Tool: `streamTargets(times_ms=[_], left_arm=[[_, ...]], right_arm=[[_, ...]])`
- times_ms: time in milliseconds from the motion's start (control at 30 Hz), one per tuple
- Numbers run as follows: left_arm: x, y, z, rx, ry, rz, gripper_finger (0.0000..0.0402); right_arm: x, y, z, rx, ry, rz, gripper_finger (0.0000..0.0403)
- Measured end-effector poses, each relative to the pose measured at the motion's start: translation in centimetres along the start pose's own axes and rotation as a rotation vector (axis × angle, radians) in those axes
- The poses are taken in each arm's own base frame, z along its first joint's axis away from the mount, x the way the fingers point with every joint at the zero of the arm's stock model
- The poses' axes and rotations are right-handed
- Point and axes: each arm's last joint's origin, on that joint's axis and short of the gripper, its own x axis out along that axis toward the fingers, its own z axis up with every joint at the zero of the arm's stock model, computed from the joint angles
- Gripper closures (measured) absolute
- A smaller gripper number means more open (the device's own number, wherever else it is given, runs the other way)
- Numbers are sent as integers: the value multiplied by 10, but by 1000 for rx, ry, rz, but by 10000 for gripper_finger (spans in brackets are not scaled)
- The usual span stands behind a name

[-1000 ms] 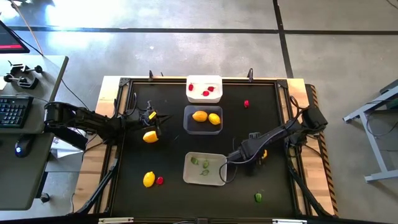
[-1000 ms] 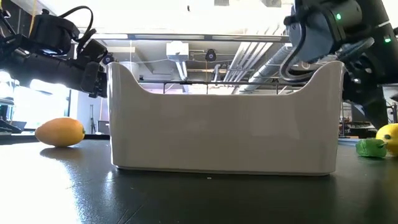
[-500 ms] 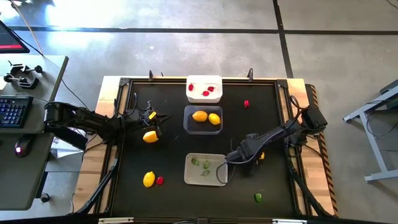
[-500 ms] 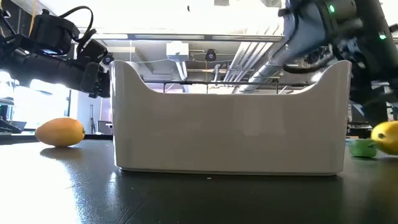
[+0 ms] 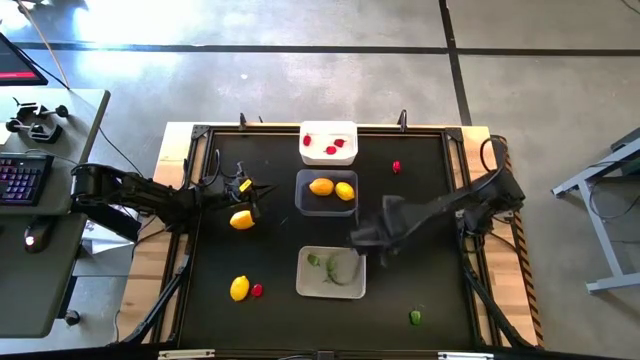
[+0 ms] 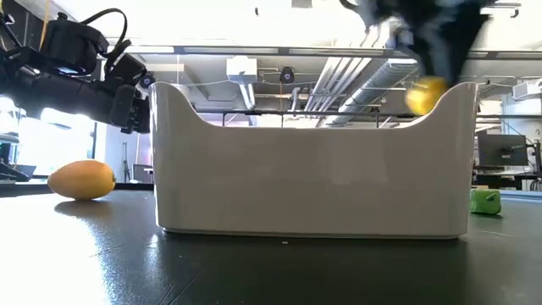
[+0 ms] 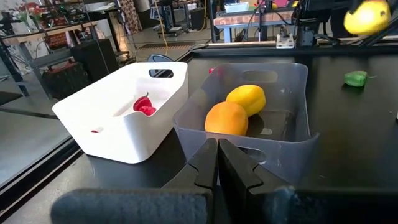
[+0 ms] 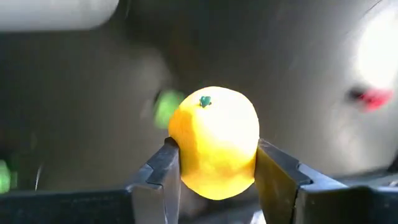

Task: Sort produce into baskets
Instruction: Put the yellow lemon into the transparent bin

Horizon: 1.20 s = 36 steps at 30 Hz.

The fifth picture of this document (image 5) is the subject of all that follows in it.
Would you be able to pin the black backlit keyboard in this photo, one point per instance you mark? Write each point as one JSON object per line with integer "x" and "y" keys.
{"x": 22, "y": 180}

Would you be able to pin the long silver metal plate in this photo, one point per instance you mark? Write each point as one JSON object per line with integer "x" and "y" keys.
{"x": 187, "y": 354}
{"x": 465, "y": 356}

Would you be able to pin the yellow gripper tag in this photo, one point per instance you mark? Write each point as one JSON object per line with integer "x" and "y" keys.
{"x": 245, "y": 186}

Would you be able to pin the white paper sheets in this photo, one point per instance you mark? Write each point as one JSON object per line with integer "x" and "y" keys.
{"x": 100, "y": 240}

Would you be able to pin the black diagonal frame strut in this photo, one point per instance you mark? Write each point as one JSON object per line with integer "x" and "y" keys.
{"x": 495, "y": 310}
{"x": 160, "y": 305}

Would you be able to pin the black computer monitor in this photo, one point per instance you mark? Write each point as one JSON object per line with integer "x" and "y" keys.
{"x": 15, "y": 65}

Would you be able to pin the black table mat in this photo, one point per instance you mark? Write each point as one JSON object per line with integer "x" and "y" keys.
{"x": 280, "y": 320}

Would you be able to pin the black caster wheel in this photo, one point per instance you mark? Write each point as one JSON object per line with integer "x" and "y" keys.
{"x": 72, "y": 318}

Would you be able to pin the yellow black hazard tape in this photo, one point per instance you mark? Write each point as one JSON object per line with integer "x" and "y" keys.
{"x": 528, "y": 280}

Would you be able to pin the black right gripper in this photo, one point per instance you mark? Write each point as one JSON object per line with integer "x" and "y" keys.
{"x": 380, "y": 235}

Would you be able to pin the grey desk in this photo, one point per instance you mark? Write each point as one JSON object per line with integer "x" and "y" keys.
{"x": 45, "y": 290}

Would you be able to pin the golden yellow lemon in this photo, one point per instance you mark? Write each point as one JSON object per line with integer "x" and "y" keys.
{"x": 242, "y": 220}

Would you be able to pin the white plastic bin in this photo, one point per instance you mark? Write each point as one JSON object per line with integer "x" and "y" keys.
{"x": 322, "y": 158}

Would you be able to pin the black aluminium table frame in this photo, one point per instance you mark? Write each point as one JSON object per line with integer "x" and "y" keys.
{"x": 280, "y": 130}

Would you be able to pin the light grey plastic bin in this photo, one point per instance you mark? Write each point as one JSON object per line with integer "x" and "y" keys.
{"x": 310, "y": 285}

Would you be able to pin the black frame clamp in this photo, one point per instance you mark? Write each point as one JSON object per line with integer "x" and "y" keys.
{"x": 402, "y": 119}
{"x": 243, "y": 121}

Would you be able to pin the red berry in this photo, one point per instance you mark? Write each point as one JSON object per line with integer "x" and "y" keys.
{"x": 330, "y": 150}

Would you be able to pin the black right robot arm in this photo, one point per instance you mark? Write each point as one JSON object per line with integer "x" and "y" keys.
{"x": 450, "y": 202}

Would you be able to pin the black computer mouse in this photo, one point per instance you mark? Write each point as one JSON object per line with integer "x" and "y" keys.
{"x": 37, "y": 237}

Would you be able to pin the grey metal table frame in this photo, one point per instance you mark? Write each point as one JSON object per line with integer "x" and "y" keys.
{"x": 615, "y": 283}

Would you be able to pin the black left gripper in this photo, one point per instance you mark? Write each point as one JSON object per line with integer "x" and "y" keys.
{"x": 231, "y": 195}

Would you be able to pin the small red pepper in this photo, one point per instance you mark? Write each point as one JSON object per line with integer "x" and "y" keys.
{"x": 307, "y": 140}
{"x": 396, "y": 166}
{"x": 256, "y": 290}
{"x": 339, "y": 142}

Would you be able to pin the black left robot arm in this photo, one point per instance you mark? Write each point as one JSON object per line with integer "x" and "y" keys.
{"x": 140, "y": 192}

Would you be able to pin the clear plastic bin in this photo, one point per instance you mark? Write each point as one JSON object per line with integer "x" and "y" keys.
{"x": 305, "y": 205}

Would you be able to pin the orange citrus fruit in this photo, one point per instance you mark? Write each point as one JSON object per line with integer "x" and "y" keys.
{"x": 321, "y": 186}

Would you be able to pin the black white desk clamp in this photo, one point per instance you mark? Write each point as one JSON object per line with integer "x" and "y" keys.
{"x": 42, "y": 132}
{"x": 30, "y": 109}

